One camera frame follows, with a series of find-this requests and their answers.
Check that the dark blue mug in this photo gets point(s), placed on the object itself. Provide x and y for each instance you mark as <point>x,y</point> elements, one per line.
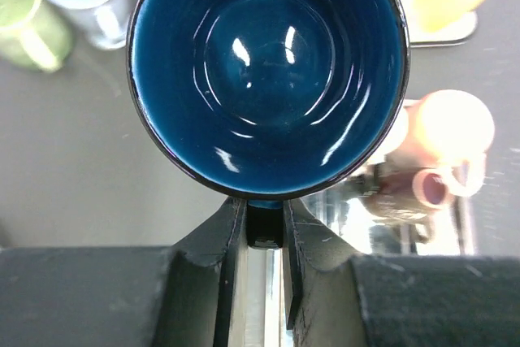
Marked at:
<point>268,100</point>

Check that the small brown mug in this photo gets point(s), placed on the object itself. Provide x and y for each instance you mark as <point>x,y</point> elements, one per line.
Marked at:
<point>410,197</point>

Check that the steel metal tray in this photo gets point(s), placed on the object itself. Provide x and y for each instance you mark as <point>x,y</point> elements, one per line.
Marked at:
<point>368,229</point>

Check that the pink mug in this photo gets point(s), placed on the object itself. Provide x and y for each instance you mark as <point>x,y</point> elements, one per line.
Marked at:
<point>451,130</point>

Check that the light green mug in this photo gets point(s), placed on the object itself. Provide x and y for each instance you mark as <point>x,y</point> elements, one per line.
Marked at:
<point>34,35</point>

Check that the cream white mug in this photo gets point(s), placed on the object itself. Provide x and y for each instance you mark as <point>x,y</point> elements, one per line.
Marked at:
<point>394,138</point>

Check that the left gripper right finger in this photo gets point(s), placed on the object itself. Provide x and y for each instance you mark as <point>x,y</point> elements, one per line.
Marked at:
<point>337,297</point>

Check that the strawberry pattern white tray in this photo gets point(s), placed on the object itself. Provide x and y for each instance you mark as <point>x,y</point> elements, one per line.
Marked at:
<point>452,35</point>

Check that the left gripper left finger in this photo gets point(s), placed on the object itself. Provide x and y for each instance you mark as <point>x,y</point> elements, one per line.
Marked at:
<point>192,293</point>

